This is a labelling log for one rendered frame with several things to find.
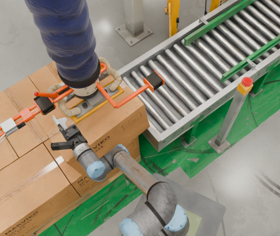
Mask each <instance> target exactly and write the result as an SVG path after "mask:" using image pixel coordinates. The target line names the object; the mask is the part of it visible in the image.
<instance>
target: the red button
mask: <svg viewBox="0 0 280 236"><path fill-rule="evenodd" d="M252 84H253V80H252V79H251V78H250V77H244V78H243V79H242V85H243V86H245V87H250V86H251V85H252Z"/></svg>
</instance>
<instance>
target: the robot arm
mask: <svg viewBox="0 0 280 236"><path fill-rule="evenodd" d="M53 120H54V122H55V123H56V125H57V126H58V128H59V131H60V132H61V134H62V135H63V137H64V138H65V140H66V142H55V143H51V149H52V150H53V151H54V150H64V149H72V150H73V155H74V156H75V158H76V159H77V160H78V162H79V163H80V164H81V166H82V167H83V169H84V170H85V171H86V173H87V175H88V176H89V177H90V178H91V179H92V180H94V181H97V182H99V181H102V180H104V179H105V177H106V176H107V174H108V173H109V172H110V171H112V170H113V169H115V168H116V167H118V168H119V169H120V170H121V171H122V172H123V174H124V175H125V176H126V177H127V178H128V179H129V180H130V181H131V182H132V183H133V184H134V185H135V186H136V187H137V188H138V189H139V190H140V191H141V192H142V193H143V194H144V195H145V196H146V200H147V201H146V202H145V203H143V204H142V205H141V206H140V207H139V208H138V209H136V210H135V211H134V212H133V213H131V214H130V215H129V216H128V217H127V218H124V219H123V221H122V222H121V223H120V224H119V228H120V230H121V232H122V234H123V235H124V236H186V234H187V232H188V230H189V219H188V217H187V215H186V212H185V210H184V209H183V208H182V207H181V206H180V205H178V204H177V197H176V193H175V191H174V189H173V187H172V186H171V185H170V184H169V183H167V182H165V181H159V180H158V179H157V178H156V177H155V176H153V175H152V174H151V173H150V172H149V171H147V170H146V169H145V168H144V167H143V166H141V165H140V164H139V163H138V162H137V161H135V160H134V159H133V158H132V157H131V156H130V153H129V151H128V150H127V149H126V148H125V147H124V146H123V145H122V144H118V145H117V146H115V147H114V148H113V149H111V150H110V151H109V152H107V153H106V154H105V155H103V156H102V157H101V158H98V156H97V155H96V154H95V153H94V151H93V150H92V148H91V147H90V146H89V145H88V142H87V140H86V139H85V138H84V137H83V135H82V134H81V132H80V130H79V129H78V128H77V126H76V125H75V124H73V125H70V126H69V127H68V129H67V126H66V121H67V118H66V117H63V118H60V119H56V117H55V116H54V115H53ZM62 126H63V127H62Z"/></svg>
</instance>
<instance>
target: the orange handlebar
mask: <svg viewBox="0 0 280 236"><path fill-rule="evenodd" d="M101 66H103V68H102V69H101V70H100V74H101V73H103V72H104V71H106V69H107V65H106V63H104V62H100V67H101ZM67 87H68V86H67V85H64V86H62V87H61V88H59V89H57V90H56V91H54V92H53V93H54V94H58V93H59V92H61V91H62V90H64V89H66V88H67ZM96 87H97V88H98V90H99V91H100V92H101V93H102V94H103V96H104V97H105V98H106V99H107V100H108V101H109V103H110V104H111V105H112V106H113V107H114V108H117V109H118V108H120V107H121V106H123V105H124V104H126V103H127V102H129V101H130V100H131V99H133V98H134V97H136V96H137V95H139V94H141V93H142V92H143V91H145V90H146V89H148V88H149V85H148V84H145V85H144V86H142V87H141V88H139V89H138V90H137V91H135V92H134V93H132V94H131V95H129V96H128V97H126V98H124V99H123V100H122V101H120V102H119V103H117V104H116V102H115V101H114V100H113V99H112V98H111V97H110V96H109V95H108V93H107V92H106V91H105V90H104V89H103V88H102V86H101V85H100V84H99V83H98V82H97V85H96ZM73 91H74V90H73V89H72V88H70V89H69V90H67V91H66V92H64V93H63V94H61V95H59V96H58V97H56V98H55V99H53V102H54V103H56V102H58V101H59V100H61V99H62V98H64V97H65V96H67V95H68V94H70V93H72V92H73ZM35 108H37V106H36V105H35V104H34V105H32V106H31V107H29V108H25V109H24V110H22V111H20V112H19V114H18V115H16V116H15V117H13V118H12V119H13V120H14V121H16V120H17V119H19V118H21V117H22V118H23V119H22V120H20V121H19V122H17V123H16V125H18V124H20V123H21V122H23V121H24V122H26V123H27V122H29V121H30V120H32V119H33V118H34V116H36V115H37V114H39V113H40V110H39V109H37V110H36V111H34V112H33V113H31V112H30V111H32V110H33V109H35ZM0 130H2V128H1V126H0ZM4 133H5V132H4V131H3V132H1V133H0V137H1V136H2V135H3V134H4Z"/></svg>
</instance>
